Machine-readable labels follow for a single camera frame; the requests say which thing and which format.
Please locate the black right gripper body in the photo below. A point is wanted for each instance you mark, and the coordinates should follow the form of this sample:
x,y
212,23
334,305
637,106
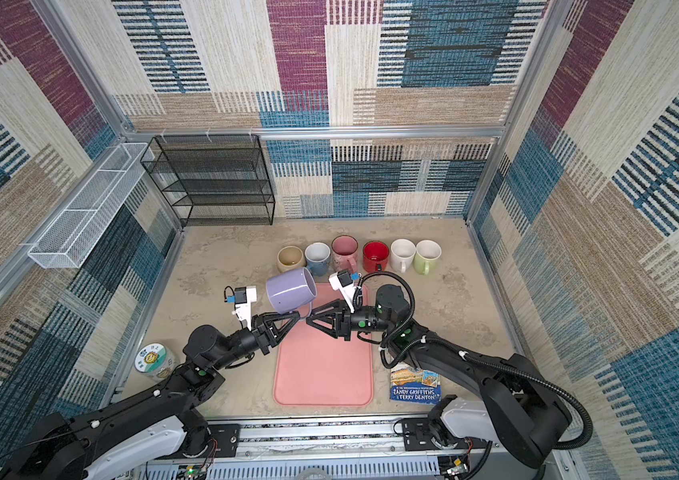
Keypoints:
x,y
345,325

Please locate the pink plastic tray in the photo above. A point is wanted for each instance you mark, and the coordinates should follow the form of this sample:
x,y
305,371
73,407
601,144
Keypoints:
x,y
316,370

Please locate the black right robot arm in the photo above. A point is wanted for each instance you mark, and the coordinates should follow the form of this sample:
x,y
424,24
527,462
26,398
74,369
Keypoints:
x,y
530,417

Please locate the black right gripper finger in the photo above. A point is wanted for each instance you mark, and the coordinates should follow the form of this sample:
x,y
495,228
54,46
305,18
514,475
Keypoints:
x,y
329,311
324,323

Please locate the white wire mesh basket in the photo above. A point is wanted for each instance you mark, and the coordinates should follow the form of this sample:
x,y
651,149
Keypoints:
x,y
69,239

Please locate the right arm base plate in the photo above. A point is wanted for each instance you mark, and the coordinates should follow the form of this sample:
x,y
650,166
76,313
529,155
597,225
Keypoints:
x,y
420,434

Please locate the blue treehouse paperback book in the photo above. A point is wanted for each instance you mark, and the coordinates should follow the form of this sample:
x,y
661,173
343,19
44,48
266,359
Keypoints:
x,y
412,385

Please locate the white ceramic mug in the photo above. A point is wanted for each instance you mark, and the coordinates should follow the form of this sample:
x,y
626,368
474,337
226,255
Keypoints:
x,y
402,255

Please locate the beige speckled ceramic mug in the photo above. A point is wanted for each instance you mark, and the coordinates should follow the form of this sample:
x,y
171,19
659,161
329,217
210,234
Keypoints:
x,y
290,258

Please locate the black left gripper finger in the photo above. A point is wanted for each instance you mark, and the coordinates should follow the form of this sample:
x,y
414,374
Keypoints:
x,y
274,316
281,331

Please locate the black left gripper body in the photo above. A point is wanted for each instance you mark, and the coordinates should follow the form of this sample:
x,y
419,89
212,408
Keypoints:
x,y
261,341

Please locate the red ceramic mug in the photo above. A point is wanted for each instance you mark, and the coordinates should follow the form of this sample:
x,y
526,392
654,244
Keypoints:
x,y
375,256

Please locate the light green ceramic mug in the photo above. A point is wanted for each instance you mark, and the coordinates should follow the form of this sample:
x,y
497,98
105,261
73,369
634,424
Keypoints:
x,y
427,254

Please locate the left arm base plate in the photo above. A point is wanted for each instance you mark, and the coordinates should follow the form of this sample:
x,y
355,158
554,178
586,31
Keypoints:
x,y
221,441

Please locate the round tape roll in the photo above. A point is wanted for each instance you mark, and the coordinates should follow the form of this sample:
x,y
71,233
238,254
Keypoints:
x,y
155,361

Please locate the aluminium front rail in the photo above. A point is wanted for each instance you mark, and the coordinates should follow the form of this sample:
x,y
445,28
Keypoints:
x,y
360,447

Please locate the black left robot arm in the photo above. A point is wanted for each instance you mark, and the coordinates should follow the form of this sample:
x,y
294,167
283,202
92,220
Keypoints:
x,y
156,422

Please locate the purple ceramic mug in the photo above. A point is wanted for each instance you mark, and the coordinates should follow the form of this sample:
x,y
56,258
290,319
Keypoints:
x,y
291,290

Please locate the pink patterned glass mug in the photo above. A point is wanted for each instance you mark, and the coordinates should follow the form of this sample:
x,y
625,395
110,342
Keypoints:
x,y
344,253

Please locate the blue ceramic mug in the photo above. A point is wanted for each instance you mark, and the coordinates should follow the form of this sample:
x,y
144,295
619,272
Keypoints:
x,y
317,256

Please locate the black wire shelf rack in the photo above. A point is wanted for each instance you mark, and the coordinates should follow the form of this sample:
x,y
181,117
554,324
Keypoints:
x,y
212,180

